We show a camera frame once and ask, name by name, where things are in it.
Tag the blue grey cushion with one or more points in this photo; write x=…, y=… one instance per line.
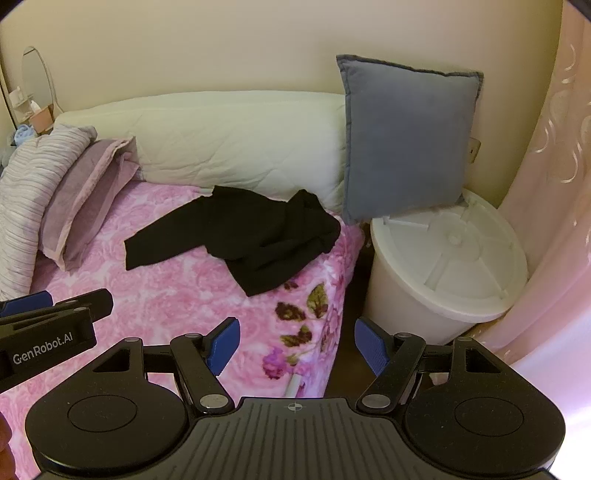
x=406, y=138

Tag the folded pink cloth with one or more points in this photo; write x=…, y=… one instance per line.
x=83, y=198

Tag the white tube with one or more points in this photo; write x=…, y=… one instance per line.
x=293, y=385

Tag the black garment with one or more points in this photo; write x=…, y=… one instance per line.
x=258, y=235

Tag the wall socket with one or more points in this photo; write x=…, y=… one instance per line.
x=474, y=150

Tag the light blue cloth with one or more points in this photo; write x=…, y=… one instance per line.
x=24, y=134

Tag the oval mirror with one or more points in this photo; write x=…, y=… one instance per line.
x=37, y=76

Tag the long white pillow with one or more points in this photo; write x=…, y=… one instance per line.
x=221, y=138

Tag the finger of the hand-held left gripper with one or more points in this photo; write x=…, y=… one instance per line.
x=27, y=302
x=87, y=302

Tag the white bucket lid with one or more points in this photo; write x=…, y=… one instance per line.
x=471, y=258

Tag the white plastic bucket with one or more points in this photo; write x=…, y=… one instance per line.
x=397, y=295

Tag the striped grey duvet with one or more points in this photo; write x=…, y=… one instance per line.
x=27, y=194

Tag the pink curtain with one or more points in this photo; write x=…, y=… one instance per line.
x=554, y=207

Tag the pink floral blanket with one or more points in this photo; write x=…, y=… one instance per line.
x=161, y=295

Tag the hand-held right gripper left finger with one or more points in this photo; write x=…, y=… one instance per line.
x=225, y=344

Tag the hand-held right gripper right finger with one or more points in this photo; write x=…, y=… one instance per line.
x=373, y=346

